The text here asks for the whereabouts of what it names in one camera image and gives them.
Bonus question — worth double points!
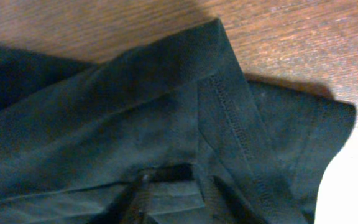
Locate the black t-shirt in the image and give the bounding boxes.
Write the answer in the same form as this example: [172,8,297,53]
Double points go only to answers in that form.
[0,19,356,223]

